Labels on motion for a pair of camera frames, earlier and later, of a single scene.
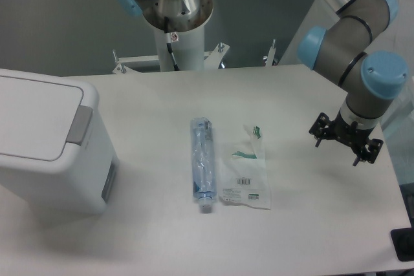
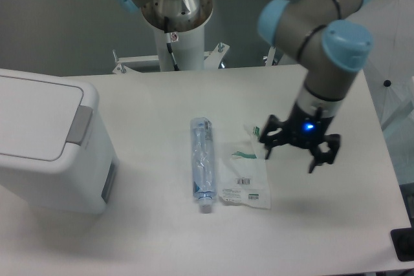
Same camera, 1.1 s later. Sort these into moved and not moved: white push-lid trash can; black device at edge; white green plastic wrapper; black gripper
Moved: black gripper
Not moved: white push-lid trash can; black device at edge; white green plastic wrapper
